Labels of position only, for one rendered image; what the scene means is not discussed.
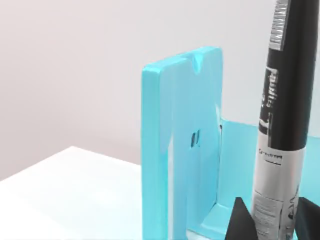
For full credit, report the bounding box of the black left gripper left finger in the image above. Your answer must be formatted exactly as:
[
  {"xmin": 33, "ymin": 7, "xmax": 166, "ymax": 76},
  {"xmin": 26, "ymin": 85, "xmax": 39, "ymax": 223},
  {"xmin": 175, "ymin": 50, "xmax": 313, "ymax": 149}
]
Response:
[{"xmin": 224, "ymin": 196, "xmax": 259, "ymax": 240}]

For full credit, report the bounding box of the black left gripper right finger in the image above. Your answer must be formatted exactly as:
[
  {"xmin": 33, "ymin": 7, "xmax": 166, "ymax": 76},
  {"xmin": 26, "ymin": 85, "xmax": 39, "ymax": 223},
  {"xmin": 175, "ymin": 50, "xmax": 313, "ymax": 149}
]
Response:
[{"xmin": 293, "ymin": 196, "xmax": 320, "ymax": 240}]

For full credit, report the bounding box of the black and silver tube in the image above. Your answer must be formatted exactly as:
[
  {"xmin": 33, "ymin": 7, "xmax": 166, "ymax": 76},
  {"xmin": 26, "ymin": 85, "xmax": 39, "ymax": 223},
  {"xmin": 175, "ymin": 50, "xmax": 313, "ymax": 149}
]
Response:
[{"xmin": 250, "ymin": 0, "xmax": 320, "ymax": 240}]

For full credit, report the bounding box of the light blue rack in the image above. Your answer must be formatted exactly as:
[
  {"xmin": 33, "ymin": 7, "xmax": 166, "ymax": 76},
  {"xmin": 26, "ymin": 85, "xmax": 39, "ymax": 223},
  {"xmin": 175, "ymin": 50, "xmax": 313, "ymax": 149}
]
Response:
[{"xmin": 141, "ymin": 45, "xmax": 320, "ymax": 240}]

